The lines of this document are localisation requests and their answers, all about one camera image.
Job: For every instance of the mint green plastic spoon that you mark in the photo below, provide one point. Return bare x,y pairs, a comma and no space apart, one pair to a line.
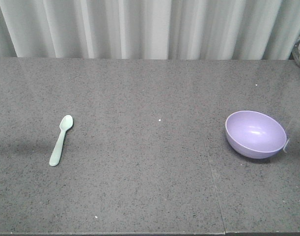
65,125

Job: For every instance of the purple plastic bowl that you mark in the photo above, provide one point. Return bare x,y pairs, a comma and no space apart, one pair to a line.
254,134

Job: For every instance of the white pleated curtain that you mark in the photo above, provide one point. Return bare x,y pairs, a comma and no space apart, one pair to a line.
149,29

